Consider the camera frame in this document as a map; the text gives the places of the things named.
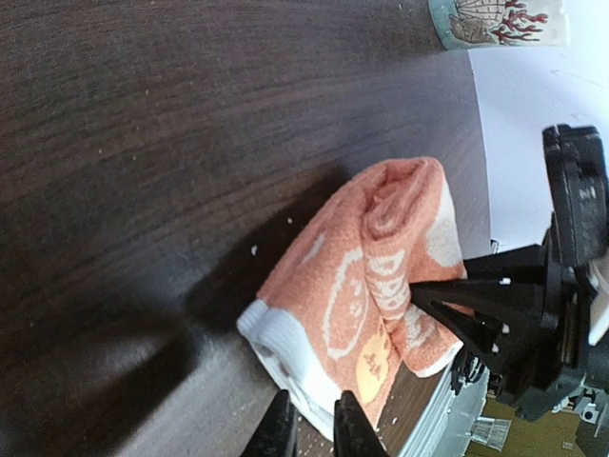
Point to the front aluminium rail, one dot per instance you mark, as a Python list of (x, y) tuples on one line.
[(444, 429)]

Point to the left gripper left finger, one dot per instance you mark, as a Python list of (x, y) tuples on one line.
[(276, 435)]

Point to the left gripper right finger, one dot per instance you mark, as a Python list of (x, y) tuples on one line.
[(353, 435)]

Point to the beige bunny print towel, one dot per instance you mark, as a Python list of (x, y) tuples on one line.
[(336, 312)]

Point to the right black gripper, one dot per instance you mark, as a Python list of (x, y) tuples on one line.
[(535, 334)]

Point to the beige patterned mug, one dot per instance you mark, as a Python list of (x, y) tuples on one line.
[(469, 24)]

